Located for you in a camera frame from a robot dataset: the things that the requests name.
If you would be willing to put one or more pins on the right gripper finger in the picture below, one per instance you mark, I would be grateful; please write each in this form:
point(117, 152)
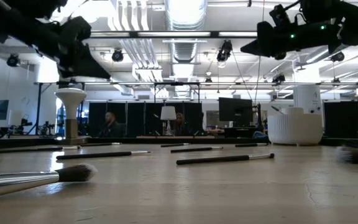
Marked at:
point(269, 46)
point(272, 54)

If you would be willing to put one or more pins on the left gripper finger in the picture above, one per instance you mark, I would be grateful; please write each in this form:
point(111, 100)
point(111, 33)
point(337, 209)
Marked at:
point(87, 57)
point(82, 74)

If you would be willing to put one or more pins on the black fan makeup brush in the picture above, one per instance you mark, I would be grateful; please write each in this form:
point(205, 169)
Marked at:
point(357, 154)

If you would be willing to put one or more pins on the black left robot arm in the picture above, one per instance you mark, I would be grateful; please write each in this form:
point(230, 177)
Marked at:
point(17, 15)

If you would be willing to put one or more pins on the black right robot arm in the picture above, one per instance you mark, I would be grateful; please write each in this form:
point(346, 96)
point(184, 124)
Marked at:
point(356, 25)

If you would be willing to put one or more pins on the black ceiling spotlight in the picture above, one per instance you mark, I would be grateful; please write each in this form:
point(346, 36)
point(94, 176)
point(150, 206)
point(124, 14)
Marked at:
point(13, 60)
point(117, 55)
point(278, 78)
point(224, 51)
point(337, 57)

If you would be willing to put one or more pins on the white mushroom table lamp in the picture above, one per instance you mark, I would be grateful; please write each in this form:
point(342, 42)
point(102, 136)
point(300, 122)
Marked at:
point(71, 99)

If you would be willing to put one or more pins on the black horizontal truss bar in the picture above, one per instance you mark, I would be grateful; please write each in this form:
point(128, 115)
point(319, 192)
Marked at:
point(228, 83)

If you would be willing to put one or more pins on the white cylindrical appliance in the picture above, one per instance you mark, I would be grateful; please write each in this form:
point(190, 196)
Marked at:
point(308, 96)

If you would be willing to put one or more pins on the person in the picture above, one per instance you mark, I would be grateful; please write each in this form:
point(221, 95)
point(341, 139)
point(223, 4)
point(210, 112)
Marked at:
point(179, 124)
point(110, 126)

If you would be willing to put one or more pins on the black computer monitor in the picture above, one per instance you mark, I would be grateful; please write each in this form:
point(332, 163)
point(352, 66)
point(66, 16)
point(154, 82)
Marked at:
point(235, 109)

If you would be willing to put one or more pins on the black partition panels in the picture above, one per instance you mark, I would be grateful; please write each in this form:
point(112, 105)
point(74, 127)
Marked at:
point(340, 119)
point(135, 118)

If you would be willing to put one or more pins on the white ribbed round organizer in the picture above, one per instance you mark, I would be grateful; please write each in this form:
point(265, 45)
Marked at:
point(294, 130)

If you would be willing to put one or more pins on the white-shade table lamp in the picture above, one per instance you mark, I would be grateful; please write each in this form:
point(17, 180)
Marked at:
point(168, 112)

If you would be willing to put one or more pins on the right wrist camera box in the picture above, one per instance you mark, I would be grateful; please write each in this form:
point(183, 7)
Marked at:
point(273, 31)

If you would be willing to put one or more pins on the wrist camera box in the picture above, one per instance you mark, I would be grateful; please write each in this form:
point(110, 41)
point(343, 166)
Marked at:
point(73, 29)
point(273, 31)

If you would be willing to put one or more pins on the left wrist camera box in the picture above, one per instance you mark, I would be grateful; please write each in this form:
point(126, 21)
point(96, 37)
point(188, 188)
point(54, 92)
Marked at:
point(73, 29)

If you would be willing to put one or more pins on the black overhead frame beam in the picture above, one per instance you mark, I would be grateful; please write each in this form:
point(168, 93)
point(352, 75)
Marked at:
point(213, 34)

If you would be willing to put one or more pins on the silver ventilation duct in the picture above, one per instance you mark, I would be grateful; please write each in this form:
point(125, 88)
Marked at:
point(185, 49)

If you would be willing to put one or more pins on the black aluminium table frame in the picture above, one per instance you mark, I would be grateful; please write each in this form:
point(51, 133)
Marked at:
point(26, 142)

